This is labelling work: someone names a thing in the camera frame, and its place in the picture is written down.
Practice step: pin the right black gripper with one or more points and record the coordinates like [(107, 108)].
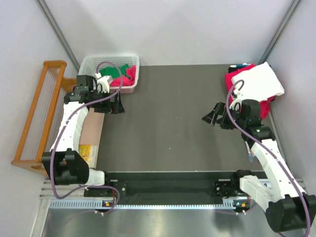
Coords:
[(218, 109)]

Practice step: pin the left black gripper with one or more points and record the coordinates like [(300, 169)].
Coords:
[(111, 103)]

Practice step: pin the pink t shirt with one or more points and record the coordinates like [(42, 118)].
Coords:
[(128, 78), (265, 105)]

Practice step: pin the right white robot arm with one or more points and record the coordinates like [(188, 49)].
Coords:
[(286, 204)]

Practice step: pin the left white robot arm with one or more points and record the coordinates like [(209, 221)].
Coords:
[(63, 163)]

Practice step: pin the green t shirt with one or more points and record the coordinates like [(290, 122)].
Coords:
[(113, 72)]

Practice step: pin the brown cardboard sheet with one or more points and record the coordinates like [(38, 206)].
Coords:
[(92, 128)]

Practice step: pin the folded dark t shirt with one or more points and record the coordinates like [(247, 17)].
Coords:
[(234, 68)]

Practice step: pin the folded pink t shirt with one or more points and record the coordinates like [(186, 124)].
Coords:
[(265, 105)]

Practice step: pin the folded white t shirt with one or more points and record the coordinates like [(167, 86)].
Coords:
[(260, 83)]

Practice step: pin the white plastic laundry basket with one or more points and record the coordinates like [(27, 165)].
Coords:
[(128, 64)]

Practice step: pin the yellow printed booklet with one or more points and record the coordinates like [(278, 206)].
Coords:
[(90, 154)]

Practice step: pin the bundle of marker pens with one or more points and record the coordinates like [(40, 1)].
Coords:
[(250, 156)]

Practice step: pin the wooden rack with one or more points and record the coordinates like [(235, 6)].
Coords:
[(44, 117)]

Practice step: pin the grey slotted cable duct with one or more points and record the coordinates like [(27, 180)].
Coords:
[(226, 204)]

